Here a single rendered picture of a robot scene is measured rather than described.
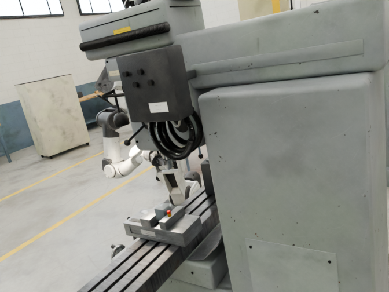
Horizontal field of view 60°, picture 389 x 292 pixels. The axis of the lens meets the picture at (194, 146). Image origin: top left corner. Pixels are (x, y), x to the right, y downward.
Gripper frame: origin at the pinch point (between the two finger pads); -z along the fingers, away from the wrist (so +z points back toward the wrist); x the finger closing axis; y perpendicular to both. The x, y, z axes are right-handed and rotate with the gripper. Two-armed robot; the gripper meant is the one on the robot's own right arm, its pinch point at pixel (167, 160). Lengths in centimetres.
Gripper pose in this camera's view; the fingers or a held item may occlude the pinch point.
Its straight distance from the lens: 157.5
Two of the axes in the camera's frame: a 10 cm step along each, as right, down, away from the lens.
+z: -5.3, -1.6, 8.3
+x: 8.3, -3.0, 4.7
